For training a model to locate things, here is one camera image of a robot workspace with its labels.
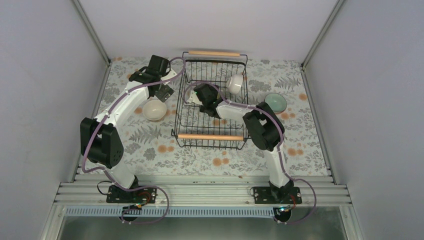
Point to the near wooden rack handle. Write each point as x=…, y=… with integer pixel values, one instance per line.
x=210, y=137

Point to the black wire dish rack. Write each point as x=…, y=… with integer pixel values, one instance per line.
x=215, y=70

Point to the teal striped bowl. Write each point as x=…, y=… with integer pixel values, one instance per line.
x=276, y=102

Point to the aluminium frame rail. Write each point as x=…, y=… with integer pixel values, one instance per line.
x=72, y=70
x=349, y=217

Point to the far wooden rack handle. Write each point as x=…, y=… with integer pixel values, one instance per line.
x=213, y=53

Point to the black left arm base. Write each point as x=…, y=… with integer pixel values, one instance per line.
x=145, y=195

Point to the aluminium front mounting rail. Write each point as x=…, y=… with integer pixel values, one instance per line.
x=203, y=191

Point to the white glossy bowl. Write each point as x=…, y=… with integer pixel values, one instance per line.
x=234, y=83

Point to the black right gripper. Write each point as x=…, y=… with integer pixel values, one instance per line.
x=202, y=110

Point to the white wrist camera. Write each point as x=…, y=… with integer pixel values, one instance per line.
x=169, y=77
x=193, y=98

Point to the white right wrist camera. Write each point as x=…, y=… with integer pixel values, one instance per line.
x=193, y=98

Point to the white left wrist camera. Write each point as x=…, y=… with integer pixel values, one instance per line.
x=169, y=77

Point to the floral patterned table mat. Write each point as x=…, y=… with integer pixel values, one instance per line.
x=150, y=149

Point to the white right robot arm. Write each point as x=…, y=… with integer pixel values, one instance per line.
x=263, y=127

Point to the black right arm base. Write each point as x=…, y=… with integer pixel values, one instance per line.
x=287, y=194

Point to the aluminium frame rail right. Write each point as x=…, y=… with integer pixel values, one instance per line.
x=349, y=217

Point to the cream floral bowl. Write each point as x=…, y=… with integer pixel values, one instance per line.
x=154, y=110

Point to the wooden rack handle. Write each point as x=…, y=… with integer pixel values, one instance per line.
x=210, y=137
x=213, y=53

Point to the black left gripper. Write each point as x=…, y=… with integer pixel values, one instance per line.
x=163, y=95

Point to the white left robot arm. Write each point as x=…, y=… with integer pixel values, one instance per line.
x=100, y=142

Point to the slotted grey cable duct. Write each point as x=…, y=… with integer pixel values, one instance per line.
x=175, y=212

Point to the aluminium frame rail left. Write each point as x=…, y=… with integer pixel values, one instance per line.
x=72, y=70

